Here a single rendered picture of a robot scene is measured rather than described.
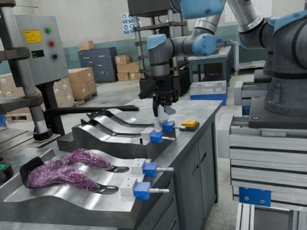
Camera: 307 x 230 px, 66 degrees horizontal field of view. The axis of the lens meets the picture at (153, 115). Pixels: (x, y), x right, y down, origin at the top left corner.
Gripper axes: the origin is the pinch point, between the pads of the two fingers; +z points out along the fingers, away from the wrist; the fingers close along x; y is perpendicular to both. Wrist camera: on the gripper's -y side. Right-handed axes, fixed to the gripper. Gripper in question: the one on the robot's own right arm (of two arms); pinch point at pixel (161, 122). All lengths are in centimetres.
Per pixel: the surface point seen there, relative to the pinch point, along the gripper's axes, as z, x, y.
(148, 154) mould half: 6.1, -17.0, 1.9
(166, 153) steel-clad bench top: 11.1, -6.7, 4.0
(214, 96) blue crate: 73, 303, -60
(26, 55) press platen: -34, -6, -70
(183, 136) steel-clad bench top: 11.1, 10.9, 4.5
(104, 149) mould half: 6.5, -17.8, -18.5
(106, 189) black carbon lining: 5.9, -39.8, 0.7
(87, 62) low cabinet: 17, 513, -536
